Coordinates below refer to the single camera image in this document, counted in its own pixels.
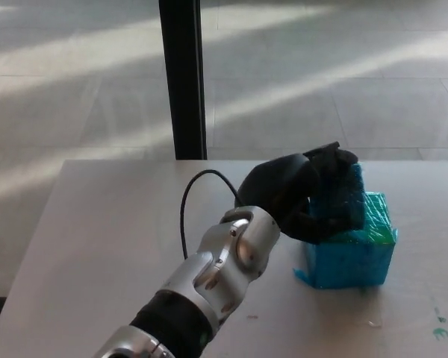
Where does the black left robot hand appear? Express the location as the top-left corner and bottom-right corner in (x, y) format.
(237, 141), (364, 246)

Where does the small blue taped cube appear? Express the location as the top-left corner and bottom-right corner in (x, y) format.
(308, 162), (367, 229)

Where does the big blue taped cube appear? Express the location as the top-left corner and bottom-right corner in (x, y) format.
(293, 191), (399, 290)

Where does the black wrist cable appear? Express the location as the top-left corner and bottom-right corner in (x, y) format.
(180, 169), (241, 260)

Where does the black window frame post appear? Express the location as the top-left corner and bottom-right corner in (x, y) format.
(158, 0), (208, 161)

